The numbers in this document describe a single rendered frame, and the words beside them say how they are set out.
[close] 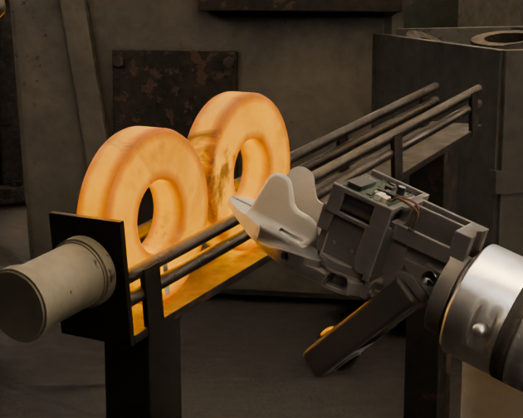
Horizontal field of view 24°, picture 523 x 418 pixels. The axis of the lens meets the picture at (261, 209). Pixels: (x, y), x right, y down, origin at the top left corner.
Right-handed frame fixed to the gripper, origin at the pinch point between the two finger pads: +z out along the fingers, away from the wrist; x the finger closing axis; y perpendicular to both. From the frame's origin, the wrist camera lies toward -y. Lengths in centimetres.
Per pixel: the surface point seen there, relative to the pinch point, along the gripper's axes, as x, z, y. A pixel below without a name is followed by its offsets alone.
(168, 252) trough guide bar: 1.7, 4.8, -5.5
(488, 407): -29.3, -18.8, -19.6
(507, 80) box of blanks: -160, 30, -14
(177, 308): 0.6, 3.1, -10.5
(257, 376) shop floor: -140, 56, -94
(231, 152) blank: -11.4, 8.6, 0.3
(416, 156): -54, 6, -5
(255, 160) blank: -18.5, 9.5, -2.0
